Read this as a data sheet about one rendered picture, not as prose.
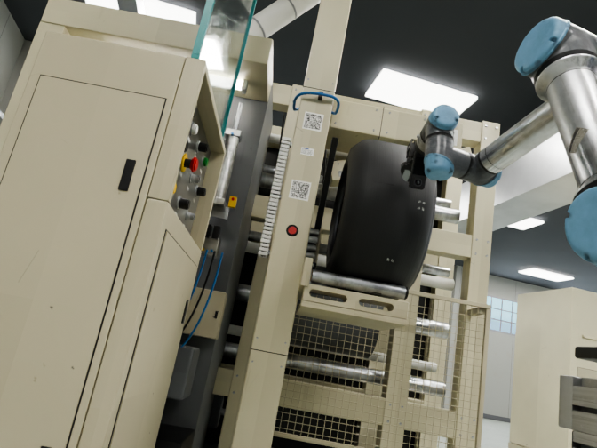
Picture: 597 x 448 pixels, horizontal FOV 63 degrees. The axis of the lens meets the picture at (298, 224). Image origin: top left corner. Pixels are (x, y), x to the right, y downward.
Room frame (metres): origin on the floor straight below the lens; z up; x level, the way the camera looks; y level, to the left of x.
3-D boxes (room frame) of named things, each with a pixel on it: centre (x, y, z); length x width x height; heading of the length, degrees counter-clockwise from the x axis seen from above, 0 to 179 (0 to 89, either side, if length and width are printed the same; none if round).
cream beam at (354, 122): (2.11, -0.36, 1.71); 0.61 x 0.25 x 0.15; 90
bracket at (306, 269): (1.81, -0.06, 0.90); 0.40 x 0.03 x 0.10; 0
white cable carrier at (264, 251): (1.76, 0.10, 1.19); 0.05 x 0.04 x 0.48; 0
